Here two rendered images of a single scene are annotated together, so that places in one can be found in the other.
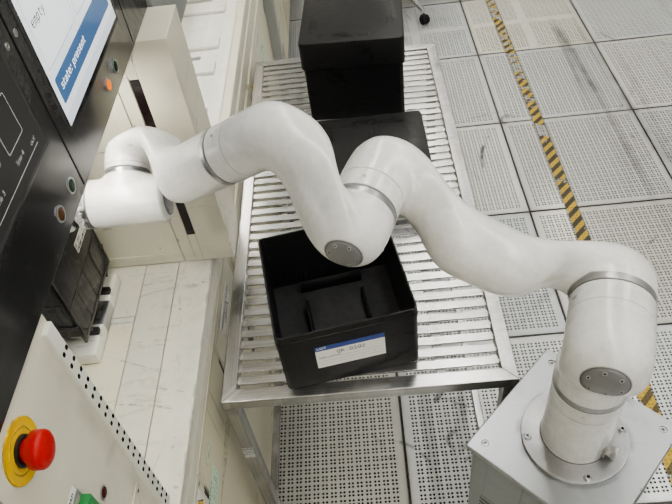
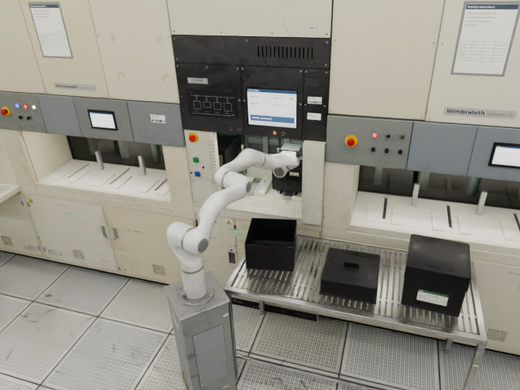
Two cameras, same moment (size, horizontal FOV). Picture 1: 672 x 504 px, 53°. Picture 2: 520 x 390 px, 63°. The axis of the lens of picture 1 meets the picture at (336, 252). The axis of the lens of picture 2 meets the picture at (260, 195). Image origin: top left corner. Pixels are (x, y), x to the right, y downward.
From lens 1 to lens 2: 241 cm
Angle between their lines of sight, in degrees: 77
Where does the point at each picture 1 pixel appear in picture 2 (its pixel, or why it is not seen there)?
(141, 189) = not seen: hidden behind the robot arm
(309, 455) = (292, 326)
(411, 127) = (362, 282)
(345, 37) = (412, 248)
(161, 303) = (289, 208)
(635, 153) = not seen: outside the picture
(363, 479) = (273, 342)
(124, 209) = not seen: hidden behind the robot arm
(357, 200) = (222, 169)
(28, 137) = (232, 113)
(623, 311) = (179, 226)
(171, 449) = (237, 206)
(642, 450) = (180, 306)
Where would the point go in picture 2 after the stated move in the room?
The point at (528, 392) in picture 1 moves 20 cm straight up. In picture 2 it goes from (217, 289) to (213, 260)
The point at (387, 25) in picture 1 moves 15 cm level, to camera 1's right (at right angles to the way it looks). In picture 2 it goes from (421, 263) to (424, 284)
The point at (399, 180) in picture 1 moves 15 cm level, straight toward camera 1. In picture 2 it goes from (229, 180) to (203, 176)
